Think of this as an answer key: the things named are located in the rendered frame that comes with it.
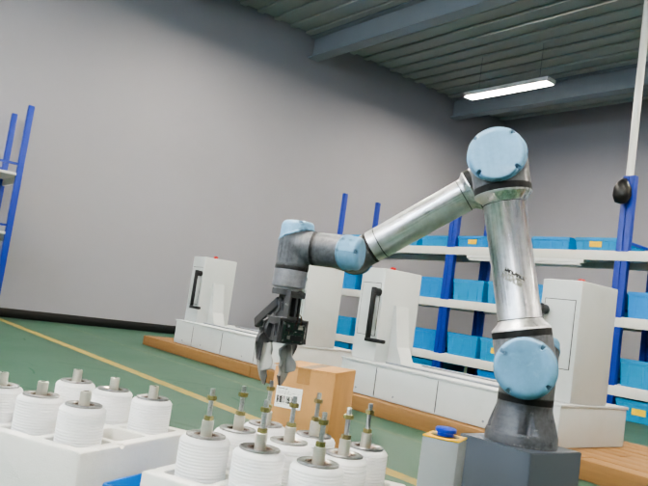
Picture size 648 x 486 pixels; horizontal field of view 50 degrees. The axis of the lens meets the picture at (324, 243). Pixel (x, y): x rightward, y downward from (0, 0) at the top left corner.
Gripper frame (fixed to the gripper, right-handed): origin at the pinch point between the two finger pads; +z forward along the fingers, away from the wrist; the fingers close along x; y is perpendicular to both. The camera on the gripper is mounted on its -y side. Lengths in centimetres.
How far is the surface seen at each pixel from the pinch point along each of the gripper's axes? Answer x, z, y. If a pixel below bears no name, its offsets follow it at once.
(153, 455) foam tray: -19.1, 20.9, -14.3
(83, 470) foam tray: -37.0, 20.7, -0.4
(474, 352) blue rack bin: 391, 3, -373
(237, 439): -11.2, 11.0, 12.1
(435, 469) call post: 17.9, 9.5, 37.8
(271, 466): -11.4, 11.9, 28.8
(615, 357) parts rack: 409, -12, -231
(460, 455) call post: 22.2, 6.6, 39.3
